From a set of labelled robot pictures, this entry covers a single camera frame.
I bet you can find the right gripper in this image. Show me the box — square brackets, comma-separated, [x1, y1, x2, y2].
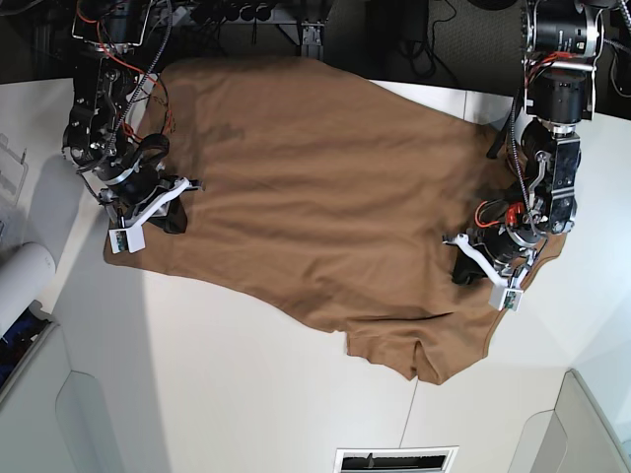
[96, 165, 188, 235]

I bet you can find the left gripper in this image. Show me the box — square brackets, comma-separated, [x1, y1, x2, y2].
[442, 226, 547, 289]

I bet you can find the brown t-shirt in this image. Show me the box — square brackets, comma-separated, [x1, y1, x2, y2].
[104, 57, 514, 384]

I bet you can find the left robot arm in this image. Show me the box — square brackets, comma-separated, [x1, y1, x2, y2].
[447, 1, 616, 291]

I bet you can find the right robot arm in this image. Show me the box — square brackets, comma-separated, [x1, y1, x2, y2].
[62, 1, 187, 235]

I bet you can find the white cylinder roll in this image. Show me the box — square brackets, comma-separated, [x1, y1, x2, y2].
[0, 242, 56, 336]

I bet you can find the clear plastic container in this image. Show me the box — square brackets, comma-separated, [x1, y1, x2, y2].
[1, 134, 29, 250]

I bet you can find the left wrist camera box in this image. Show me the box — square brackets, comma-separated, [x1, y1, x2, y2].
[489, 286, 524, 311]

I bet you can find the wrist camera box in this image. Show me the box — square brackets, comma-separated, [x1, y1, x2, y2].
[489, 286, 524, 311]
[108, 227, 146, 254]

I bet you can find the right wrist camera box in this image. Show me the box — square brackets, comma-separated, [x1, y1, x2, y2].
[108, 227, 146, 254]

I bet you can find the aluminium frame post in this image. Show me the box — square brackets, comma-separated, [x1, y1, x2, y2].
[274, 0, 334, 61]

